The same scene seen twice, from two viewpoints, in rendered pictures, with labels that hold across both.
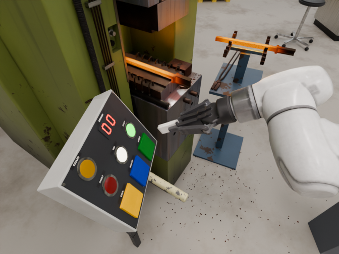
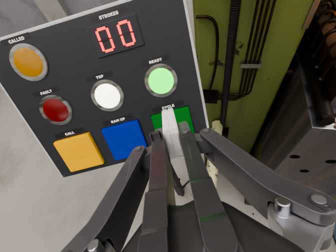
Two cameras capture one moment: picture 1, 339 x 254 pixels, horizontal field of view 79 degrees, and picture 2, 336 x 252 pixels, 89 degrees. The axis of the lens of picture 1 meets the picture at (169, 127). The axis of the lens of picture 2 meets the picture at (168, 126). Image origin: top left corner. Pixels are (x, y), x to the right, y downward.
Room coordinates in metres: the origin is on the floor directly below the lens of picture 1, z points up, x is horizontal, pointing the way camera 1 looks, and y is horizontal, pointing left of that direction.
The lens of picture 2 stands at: (0.43, -0.11, 1.29)
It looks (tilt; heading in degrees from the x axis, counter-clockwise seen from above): 54 degrees down; 88
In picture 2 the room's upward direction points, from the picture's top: 19 degrees counter-clockwise
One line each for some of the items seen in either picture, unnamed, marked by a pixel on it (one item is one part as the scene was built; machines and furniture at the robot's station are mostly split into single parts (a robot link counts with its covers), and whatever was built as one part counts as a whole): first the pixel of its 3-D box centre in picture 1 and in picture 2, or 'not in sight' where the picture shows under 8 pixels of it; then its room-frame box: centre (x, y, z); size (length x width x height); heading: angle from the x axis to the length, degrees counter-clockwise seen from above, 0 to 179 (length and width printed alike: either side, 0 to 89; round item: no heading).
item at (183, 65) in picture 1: (179, 68); not in sight; (1.07, -0.06, 0.95); 0.12 x 0.09 x 0.07; 57
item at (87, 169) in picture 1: (87, 168); (29, 62); (0.26, 0.20, 1.16); 0.05 x 0.03 x 0.04; 147
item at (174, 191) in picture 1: (150, 176); (212, 169); (0.55, 0.10, 0.62); 0.44 x 0.05 x 0.05; 57
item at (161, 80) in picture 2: (130, 130); (161, 81); (0.46, 0.13, 1.09); 0.05 x 0.03 x 0.04; 147
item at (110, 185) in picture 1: (110, 185); (56, 110); (0.26, 0.16, 1.09); 0.05 x 0.03 x 0.04; 147
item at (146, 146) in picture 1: (146, 146); (173, 127); (0.45, 0.08, 1.01); 0.07 x 0.05 x 0.07; 172
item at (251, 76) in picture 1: (237, 81); not in sight; (1.22, -0.48, 0.75); 0.40 x 0.30 x 0.02; 156
